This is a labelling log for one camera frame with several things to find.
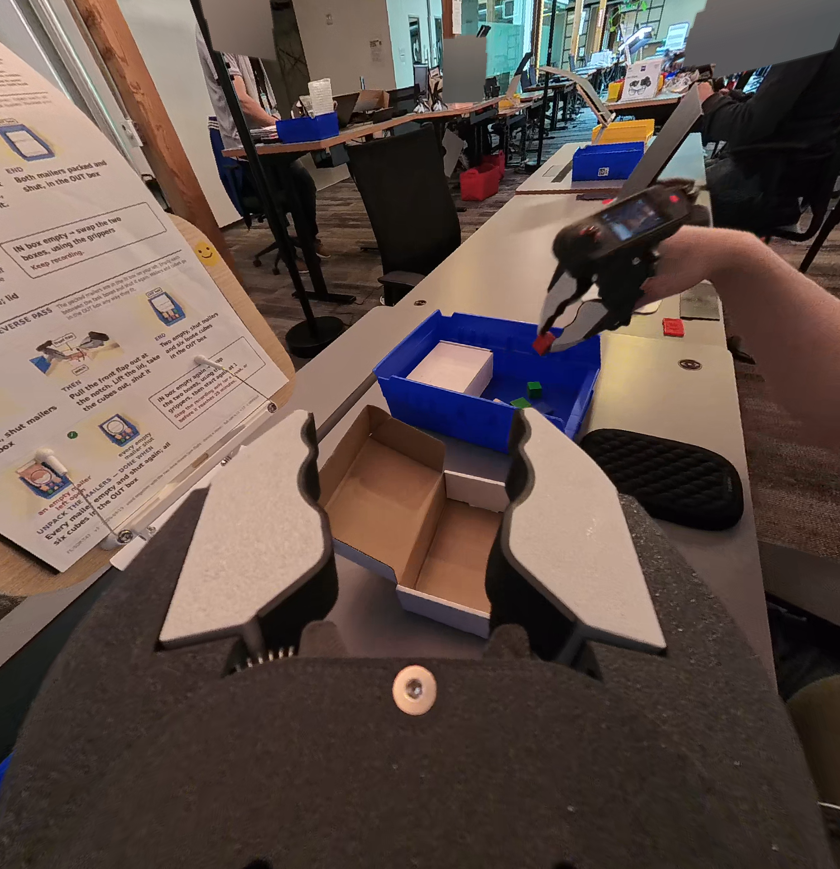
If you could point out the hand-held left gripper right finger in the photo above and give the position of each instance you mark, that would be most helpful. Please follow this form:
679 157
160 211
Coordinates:
569 543

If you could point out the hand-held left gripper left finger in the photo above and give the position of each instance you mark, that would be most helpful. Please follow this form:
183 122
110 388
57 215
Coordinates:
257 529

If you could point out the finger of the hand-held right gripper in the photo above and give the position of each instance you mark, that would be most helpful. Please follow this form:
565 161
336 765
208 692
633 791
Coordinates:
562 295
586 322

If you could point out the red wooden cube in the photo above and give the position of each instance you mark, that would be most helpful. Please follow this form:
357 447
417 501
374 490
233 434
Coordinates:
542 345

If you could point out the white cardboard mailer box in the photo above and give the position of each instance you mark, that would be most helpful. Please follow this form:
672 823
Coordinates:
386 502
450 366

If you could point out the person's right forearm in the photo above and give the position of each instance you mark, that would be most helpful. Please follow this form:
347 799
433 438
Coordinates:
793 319

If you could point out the white product box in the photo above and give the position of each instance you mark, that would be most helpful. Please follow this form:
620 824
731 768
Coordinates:
642 78

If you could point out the brown cardboard box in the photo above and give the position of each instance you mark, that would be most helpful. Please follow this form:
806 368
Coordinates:
362 105

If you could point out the person's right hand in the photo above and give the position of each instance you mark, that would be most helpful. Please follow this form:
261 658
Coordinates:
684 265

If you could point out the small red flat block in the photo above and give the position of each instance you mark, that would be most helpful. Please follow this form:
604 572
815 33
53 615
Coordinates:
673 326

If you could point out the dark grey square pad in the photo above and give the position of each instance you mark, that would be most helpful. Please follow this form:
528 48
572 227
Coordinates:
699 302

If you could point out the black quilted wrist rest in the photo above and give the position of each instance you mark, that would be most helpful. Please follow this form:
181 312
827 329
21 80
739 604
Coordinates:
664 478

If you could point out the yellow plastic bin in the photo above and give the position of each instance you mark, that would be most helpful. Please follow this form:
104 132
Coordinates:
627 130

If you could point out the red plastic bin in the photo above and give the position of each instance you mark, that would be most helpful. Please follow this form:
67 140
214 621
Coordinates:
481 180

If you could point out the black office chair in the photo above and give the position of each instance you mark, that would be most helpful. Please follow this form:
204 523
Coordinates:
406 197

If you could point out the instruction sign on stand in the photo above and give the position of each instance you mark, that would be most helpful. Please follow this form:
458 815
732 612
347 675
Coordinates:
257 319

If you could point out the wooden top standing desk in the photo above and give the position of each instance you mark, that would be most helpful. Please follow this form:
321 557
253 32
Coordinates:
392 122

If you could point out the yellow smiley sticker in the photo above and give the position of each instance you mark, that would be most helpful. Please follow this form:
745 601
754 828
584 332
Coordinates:
206 253

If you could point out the black floor stand pole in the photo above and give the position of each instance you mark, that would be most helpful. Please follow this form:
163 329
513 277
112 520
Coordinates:
270 197

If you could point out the printed instruction sheet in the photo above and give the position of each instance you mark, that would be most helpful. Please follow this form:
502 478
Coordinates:
87 271

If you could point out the person's olive trouser leg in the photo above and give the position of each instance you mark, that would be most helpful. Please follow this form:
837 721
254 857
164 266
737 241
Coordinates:
827 733

